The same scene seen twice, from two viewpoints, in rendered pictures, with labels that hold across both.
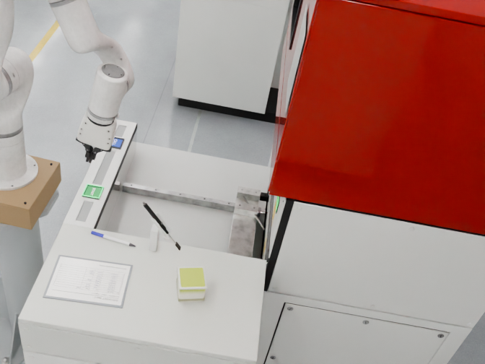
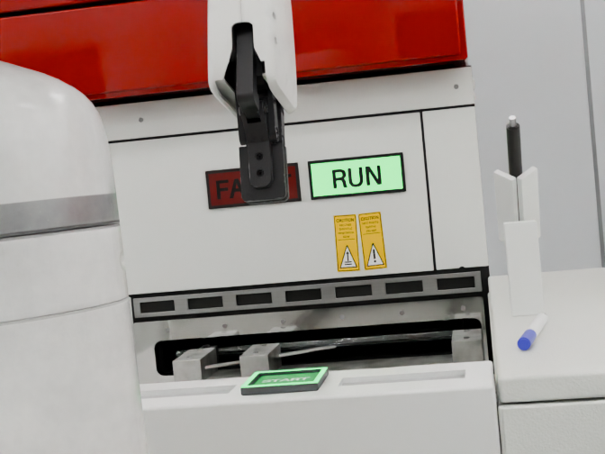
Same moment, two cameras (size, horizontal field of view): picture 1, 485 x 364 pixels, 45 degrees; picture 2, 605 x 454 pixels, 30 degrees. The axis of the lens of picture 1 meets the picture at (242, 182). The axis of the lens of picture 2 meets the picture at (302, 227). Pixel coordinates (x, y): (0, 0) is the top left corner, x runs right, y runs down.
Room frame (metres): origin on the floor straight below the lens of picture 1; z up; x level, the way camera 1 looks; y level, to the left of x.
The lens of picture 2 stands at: (1.12, 1.26, 1.12)
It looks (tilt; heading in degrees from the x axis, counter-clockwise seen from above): 3 degrees down; 281
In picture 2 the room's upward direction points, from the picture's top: 5 degrees counter-clockwise
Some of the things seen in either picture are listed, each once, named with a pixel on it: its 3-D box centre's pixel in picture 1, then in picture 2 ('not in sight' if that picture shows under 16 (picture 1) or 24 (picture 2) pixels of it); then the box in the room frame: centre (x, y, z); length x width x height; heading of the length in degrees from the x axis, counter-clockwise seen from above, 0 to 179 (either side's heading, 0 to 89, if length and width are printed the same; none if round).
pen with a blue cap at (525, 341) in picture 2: (113, 239); (535, 328); (1.12, 0.34, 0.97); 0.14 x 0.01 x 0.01; 82
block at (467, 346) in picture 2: not in sight; (467, 346); (1.20, -0.04, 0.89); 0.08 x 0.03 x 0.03; 92
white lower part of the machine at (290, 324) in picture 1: (331, 288); not in sight; (1.59, -0.46, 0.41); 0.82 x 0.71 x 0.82; 2
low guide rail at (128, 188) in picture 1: (192, 199); not in sight; (1.49, 0.16, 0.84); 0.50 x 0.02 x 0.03; 92
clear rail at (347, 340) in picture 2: not in sight; (320, 343); (1.38, -0.12, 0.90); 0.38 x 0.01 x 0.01; 2
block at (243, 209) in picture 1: (246, 209); (261, 359); (1.44, -0.03, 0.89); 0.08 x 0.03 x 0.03; 92
